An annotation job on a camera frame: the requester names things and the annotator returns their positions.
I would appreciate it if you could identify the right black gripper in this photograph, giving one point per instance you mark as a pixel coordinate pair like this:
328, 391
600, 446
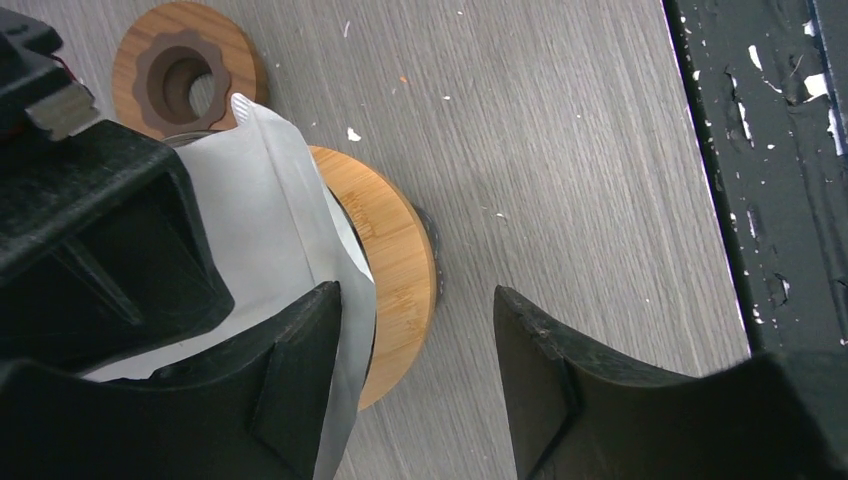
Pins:
103, 250

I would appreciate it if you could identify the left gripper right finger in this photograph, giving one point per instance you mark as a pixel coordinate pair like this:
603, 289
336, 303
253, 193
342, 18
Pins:
578, 409

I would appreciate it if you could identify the white paper coffee filter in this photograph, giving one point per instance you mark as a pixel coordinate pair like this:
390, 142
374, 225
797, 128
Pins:
273, 238

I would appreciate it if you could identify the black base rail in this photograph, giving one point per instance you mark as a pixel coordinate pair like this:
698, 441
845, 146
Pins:
766, 83

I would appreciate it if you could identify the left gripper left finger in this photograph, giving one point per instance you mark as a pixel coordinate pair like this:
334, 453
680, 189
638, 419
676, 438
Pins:
251, 407

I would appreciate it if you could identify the clear smoky glass dripper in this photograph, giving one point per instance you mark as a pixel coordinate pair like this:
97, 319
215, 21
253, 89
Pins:
349, 236

